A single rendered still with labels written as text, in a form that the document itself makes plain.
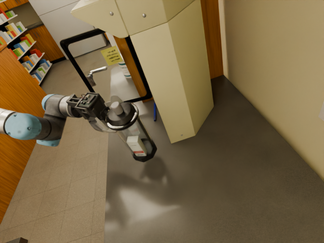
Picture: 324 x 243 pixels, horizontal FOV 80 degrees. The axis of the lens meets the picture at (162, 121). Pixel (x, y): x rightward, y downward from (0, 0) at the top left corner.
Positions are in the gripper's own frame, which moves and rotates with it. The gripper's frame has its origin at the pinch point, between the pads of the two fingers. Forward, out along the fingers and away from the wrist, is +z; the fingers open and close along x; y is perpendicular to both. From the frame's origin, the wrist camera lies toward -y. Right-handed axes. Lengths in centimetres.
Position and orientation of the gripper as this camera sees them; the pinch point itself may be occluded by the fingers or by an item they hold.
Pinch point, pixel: (124, 119)
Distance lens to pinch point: 62.7
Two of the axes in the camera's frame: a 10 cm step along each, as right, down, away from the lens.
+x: 3.8, -7.7, 5.1
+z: 8.9, 1.5, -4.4
